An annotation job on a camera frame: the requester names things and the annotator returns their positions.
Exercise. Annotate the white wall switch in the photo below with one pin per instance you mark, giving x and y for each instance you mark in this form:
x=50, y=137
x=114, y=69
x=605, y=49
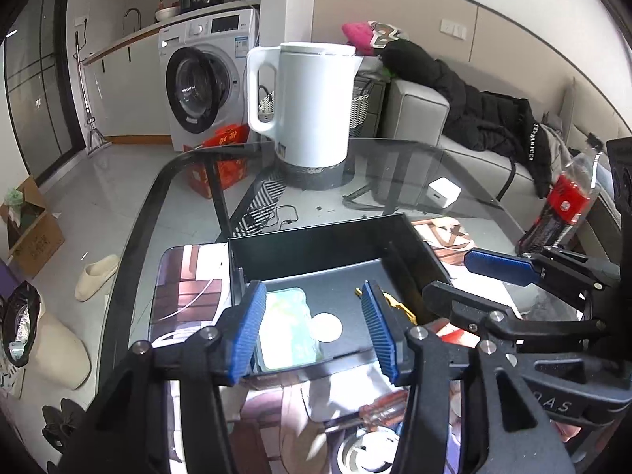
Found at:
x=453, y=28

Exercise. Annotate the cola bottle red label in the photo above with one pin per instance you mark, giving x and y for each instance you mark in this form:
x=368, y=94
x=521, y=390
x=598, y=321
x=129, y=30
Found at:
x=565, y=197

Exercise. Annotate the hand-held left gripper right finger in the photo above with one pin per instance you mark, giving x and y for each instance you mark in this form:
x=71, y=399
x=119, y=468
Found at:
x=381, y=335

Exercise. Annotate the cardboard box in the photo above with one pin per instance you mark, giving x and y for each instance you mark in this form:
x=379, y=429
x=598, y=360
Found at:
x=37, y=242

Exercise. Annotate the red gift box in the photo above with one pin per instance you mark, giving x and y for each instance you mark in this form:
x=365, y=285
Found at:
x=229, y=138

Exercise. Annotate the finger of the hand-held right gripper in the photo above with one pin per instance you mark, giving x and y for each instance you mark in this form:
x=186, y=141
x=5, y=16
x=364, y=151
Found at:
x=498, y=266
x=459, y=306

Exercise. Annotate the floor mop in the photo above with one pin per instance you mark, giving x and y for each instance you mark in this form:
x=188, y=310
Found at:
x=91, y=123

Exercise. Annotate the black storage box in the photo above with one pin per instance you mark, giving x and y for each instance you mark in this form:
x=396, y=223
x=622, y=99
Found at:
x=316, y=247

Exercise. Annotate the black foil bag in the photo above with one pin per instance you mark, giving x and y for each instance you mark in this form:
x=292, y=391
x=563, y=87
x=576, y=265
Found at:
x=17, y=321

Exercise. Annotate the woven laundry basket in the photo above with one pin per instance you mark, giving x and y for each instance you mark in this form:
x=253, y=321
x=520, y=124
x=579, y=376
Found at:
x=360, y=108

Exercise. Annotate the kitchen faucet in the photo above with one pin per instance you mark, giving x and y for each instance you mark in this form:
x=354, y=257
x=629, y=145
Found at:
x=132, y=14

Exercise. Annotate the round pale disc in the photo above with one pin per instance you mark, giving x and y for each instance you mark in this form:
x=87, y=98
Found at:
x=326, y=327

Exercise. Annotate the striped floor mat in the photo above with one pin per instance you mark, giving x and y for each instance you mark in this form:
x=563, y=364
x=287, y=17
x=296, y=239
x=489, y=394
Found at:
x=256, y=207

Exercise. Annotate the dark glass door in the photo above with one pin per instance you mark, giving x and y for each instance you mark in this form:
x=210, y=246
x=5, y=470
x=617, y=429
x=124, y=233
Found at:
x=34, y=84

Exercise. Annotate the white charger cube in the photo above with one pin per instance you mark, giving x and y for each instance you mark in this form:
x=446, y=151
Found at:
x=444, y=191

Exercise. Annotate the pink cloth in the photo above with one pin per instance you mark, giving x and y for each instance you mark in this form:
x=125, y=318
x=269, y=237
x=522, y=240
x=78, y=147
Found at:
x=358, y=34

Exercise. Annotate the white wall outlet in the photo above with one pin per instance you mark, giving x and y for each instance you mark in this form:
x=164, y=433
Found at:
x=81, y=21

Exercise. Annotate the grey sofa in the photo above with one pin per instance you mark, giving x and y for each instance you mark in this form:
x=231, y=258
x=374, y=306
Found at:
x=419, y=113

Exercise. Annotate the yellow plastic tool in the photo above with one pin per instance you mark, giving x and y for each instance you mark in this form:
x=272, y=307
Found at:
x=401, y=308

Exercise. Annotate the black jacket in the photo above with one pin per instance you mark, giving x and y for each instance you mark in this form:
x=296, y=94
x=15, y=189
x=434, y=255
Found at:
x=474, y=108

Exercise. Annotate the dark kettle base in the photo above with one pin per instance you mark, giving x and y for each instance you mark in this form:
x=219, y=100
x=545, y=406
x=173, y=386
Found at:
x=316, y=177

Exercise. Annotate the patterned cushion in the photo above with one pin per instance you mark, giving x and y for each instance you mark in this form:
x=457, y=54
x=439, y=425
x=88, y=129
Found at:
x=390, y=32

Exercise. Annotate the bowl on counter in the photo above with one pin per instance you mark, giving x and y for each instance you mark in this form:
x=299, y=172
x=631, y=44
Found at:
x=167, y=14

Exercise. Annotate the white washing machine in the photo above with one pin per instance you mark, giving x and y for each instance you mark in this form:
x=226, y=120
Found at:
x=207, y=79

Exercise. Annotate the printed desk mat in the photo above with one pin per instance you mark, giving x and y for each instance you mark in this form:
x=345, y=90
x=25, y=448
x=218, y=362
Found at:
x=187, y=296

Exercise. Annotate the green and white packet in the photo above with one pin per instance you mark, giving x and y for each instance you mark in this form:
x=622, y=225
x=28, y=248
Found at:
x=289, y=331

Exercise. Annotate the kitchen counter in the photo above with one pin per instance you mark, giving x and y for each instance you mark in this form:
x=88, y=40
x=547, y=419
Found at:
x=133, y=37

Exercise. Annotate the person's right hand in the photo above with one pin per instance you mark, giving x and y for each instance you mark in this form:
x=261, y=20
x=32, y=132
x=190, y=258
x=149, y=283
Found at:
x=567, y=429

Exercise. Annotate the white tape roll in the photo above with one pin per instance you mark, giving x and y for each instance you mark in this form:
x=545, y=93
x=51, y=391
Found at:
x=368, y=454

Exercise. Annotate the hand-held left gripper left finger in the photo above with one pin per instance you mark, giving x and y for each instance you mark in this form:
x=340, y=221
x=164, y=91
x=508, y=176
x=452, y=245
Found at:
x=246, y=335

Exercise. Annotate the white electric kettle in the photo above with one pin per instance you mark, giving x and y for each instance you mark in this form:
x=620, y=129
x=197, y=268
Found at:
x=311, y=103

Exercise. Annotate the beige slipper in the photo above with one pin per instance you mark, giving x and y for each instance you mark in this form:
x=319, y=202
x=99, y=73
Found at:
x=96, y=276

